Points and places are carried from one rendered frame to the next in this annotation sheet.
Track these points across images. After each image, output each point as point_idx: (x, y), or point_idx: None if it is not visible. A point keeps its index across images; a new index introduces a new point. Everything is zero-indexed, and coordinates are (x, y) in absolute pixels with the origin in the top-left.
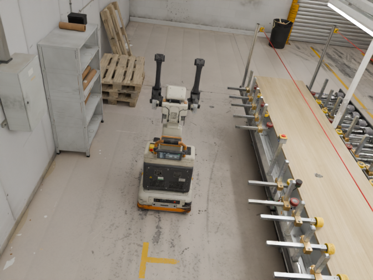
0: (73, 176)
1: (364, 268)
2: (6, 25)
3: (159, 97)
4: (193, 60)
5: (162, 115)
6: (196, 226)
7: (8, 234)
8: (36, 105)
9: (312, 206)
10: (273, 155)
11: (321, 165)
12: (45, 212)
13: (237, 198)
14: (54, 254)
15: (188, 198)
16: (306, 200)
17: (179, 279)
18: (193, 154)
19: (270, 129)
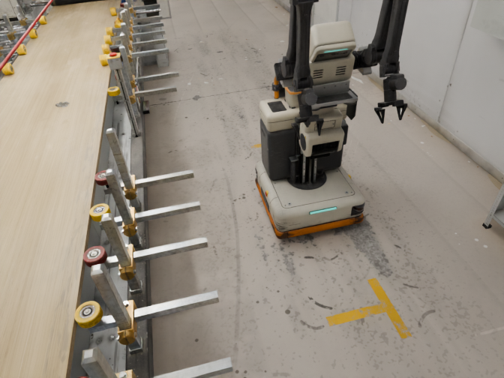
0: (457, 187)
1: (79, 53)
2: None
3: (384, 101)
4: None
5: (351, 106)
6: (241, 178)
7: (427, 115)
8: (496, 4)
9: (99, 76)
10: (128, 98)
11: (42, 119)
12: (427, 145)
13: (184, 232)
14: (373, 124)
15: (260, 160)
16: (104, 78)
17: (246, 137)
18: (263, 106)
19: (92, 231)
